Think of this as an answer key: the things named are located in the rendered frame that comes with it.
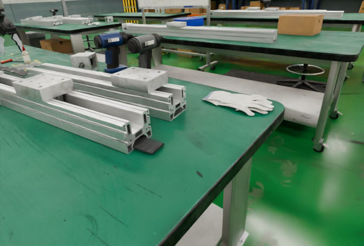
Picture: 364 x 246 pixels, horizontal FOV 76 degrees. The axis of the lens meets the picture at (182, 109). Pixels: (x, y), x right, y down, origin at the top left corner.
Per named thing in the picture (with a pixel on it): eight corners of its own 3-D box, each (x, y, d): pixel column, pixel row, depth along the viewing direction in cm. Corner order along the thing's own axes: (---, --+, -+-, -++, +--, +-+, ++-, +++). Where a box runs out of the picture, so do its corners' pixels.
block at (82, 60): (71, 75, 124) (66, 57, 120) (82, 69, 134) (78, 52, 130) (89, 75, 123) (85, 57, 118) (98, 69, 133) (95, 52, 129)
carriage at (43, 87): (19, 101, 79) (11, 82, 76) (50, 90, 88) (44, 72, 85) (45, 110, 71) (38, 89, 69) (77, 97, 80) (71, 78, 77)
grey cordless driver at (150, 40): (131, 91, 98) (123, 37, 89) (162, 78, 112) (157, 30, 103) (144, 95, 94) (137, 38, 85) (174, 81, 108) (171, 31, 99)
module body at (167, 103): (31, 85, 112) (25, 68, 108) (51, 79, 120) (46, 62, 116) (169, 122, 73) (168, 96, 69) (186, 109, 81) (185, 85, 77)
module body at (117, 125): (-15, 99, 98) (-24, 80, 94) (11, 91, 105) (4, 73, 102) (127, 155, 59) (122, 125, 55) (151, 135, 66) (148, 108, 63)
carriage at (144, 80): (113, 93, 81) (109, 75, 78) (134, 83, 90) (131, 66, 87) (149, 101, 74) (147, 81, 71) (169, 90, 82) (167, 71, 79)
